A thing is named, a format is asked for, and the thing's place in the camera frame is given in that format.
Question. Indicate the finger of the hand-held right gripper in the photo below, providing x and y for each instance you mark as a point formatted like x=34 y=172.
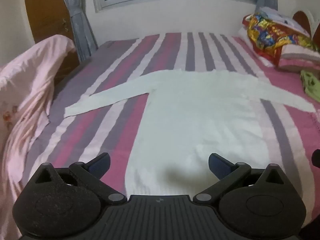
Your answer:
x=317 y=158

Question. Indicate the light pink blanket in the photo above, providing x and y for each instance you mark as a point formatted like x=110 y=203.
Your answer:
x=27 y=90

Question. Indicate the brown wooden headboard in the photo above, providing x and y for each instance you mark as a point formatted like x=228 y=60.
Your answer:
x=301 y=20

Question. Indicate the brown wooden door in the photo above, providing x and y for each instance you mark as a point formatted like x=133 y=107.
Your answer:
x=45 y=12

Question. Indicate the colourful printed cloth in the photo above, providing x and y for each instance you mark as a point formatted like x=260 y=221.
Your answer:
x=268 y=36

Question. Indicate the white printed cloth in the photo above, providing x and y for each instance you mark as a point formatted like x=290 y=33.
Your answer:
x=282 y=18

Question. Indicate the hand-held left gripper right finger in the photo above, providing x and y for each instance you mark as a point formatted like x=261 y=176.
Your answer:
x=219 y=166

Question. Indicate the pink pillow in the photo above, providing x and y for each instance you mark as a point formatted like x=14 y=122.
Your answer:
x=297 y=57

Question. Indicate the pink grey striped bed sheet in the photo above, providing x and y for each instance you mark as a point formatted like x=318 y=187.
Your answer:
x=175 y=50

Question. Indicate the green cloth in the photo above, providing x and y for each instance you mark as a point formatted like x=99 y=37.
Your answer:
x=311 y=83

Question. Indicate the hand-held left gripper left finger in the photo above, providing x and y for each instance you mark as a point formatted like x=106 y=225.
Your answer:
x=100 y=165

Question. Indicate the white knit sweater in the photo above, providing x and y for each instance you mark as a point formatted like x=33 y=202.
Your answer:
x=195 y=120

